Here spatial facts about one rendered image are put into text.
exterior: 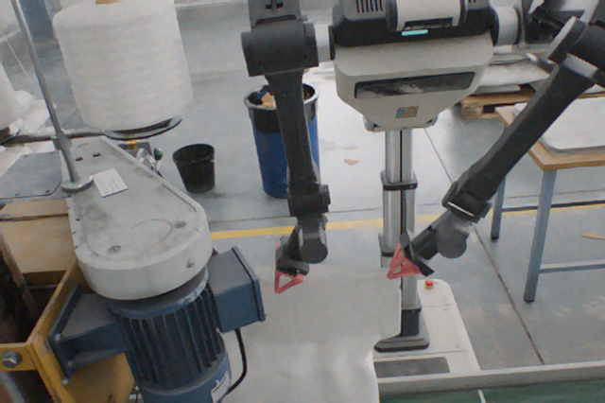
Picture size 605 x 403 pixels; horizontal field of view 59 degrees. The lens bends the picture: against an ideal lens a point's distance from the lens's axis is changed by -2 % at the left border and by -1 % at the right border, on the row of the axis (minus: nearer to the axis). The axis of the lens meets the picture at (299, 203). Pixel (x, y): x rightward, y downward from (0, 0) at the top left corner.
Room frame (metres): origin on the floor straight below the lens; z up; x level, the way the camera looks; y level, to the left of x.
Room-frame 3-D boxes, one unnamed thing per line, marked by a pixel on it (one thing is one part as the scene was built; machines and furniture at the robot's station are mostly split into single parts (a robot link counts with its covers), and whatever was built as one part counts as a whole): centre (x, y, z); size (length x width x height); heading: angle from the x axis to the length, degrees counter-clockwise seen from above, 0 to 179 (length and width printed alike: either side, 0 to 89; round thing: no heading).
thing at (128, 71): (0.77, 0.22, 1.61); 0.17 x 0.17 x 0.17
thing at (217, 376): (0.62, 0.22, 1.21); 0.15 x 0.15 x 0.25
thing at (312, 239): (0.91, -0.02, 1.20); 0.11 x 0.09 x 0.12; 179
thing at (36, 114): (3.90, 2.06, 0.44); 0.68 x 0.44 x 0.15; 177
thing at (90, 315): (0.59, 0.30, 1.27); 0.12 x 0.09 x 0.09; 177
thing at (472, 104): (4.34, -2.02, 0.07); 1.20 x 0.82 x 0.14; 85
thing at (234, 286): (0.66, 0.12, 1.25); 0.10 x 0.08 x 0.12; 22
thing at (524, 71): (4.11, -1.70, 0.33); 0.66 x 0.43 x 0.13; 87
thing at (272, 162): (3.24, 0.04, 0.32); 0.51 x 0.48 x 0.65; 177
